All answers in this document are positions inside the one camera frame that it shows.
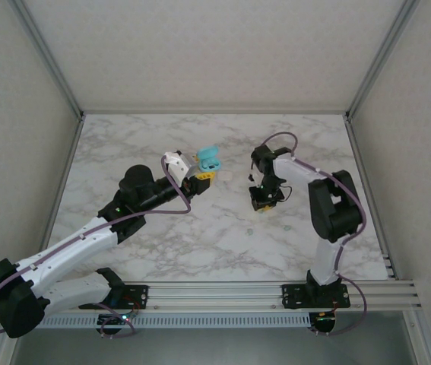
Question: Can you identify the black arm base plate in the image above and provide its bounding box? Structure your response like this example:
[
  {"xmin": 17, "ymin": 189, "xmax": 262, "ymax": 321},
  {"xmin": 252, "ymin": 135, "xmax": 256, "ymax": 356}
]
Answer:
[
  {"xmin": 281, "ymin": 283, "xmax": 353, "ymax": 309},
  {"xmin": 78, "ymin": 283, "xmax": 151, "ymax": 311}
]

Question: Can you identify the aluminium slotted base rail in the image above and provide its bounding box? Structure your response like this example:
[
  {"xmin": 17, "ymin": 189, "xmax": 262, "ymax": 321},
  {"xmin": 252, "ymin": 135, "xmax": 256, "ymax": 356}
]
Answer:
[{"xmin": 62, "ymin": 280, "xmax": 422, "ymax": 312}]

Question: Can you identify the aluminium frame post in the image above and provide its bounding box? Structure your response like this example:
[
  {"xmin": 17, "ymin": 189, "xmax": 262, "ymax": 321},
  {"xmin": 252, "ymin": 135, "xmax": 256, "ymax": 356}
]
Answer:
[
  {"xmin": 11, "ymin": 0, "xmax": 86, "ymax": 119},
  {"xmin": 345, "ymin": 0, "xmax": 422, "ymax": 119}
]

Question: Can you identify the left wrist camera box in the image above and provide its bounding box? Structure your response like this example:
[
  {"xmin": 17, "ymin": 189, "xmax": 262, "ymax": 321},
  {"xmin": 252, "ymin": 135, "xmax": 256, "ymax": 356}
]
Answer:
[{"xmin": 161, "ymin": 151, "xmax": 201, "ymax": 184}]

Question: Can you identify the aluminium table side rail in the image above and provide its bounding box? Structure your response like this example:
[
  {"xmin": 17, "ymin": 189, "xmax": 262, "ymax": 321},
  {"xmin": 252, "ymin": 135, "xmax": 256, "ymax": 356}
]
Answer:
[
  {"xmin": 344, "ymin": 116, "xmax": 397, "ymax": 278},
  {"xmin": 38, "ymin": 116, "xmax": 87, "ymax": 256}
]

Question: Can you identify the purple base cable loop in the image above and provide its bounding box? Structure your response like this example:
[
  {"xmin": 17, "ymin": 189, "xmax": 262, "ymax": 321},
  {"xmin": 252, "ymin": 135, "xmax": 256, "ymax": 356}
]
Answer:
[
  {"xmin": 313, "ymin": 277, "xmax": 370, "ymax": 338},
  {"xmin": 99, "ymin": 302, "xmax": 137, "ymax": 339}
]

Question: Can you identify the grey slotted cable duct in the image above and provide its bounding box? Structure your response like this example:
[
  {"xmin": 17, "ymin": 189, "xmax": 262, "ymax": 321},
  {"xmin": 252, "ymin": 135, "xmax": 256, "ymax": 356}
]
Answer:
[{"xmin": 42, "ymin": 313, "xmax": 312, "ymax": 329}]

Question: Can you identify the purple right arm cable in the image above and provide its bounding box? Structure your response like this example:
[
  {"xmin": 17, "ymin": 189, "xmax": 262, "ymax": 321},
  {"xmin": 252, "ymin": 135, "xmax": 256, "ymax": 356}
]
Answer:
[{"xmin": 251, "ymin": 131, "xmax": 366, "ymax": 278}]

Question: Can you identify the blue earbud charging case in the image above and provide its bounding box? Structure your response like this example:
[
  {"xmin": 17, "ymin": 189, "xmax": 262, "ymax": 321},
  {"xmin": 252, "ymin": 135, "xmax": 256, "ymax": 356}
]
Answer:
[{"xmin": 195, "ymin": 146, "xmax": 223, "ymax": 172}]

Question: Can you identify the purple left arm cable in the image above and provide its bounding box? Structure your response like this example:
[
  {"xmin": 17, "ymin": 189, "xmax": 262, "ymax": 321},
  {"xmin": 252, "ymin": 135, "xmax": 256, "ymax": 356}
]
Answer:
[{"xmin": 0, "ymin": 157, "xmax": 193, "ymax": 335}]

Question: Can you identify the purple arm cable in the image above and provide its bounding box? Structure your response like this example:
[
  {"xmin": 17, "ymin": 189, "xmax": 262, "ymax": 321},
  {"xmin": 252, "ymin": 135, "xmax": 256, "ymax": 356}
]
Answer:
[
  {"xmin": 251, "ymin": 131, "xmax": 366, "ymax": 278},
  {"xmin": 0, "ymin": 157, "xmax": 193, "ymax": 335}
]

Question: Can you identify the aluminium frame crossbar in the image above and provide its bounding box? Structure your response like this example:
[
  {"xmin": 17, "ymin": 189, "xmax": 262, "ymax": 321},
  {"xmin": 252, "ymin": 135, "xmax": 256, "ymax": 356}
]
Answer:
[{"xmin": 81, "ymin": 109, "xmax": 349, "ymax": 116}]

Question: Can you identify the small dark circuit board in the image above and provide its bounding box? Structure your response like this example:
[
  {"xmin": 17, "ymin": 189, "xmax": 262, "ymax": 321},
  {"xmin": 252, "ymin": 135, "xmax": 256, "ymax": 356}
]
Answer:
[
  {"xmin": 99, "ymin": 311, "xmax": 140, "ymax": 329},
  {"xmin": 309, "ymin": 310, "xmax": 340, "ymax": 332}
]

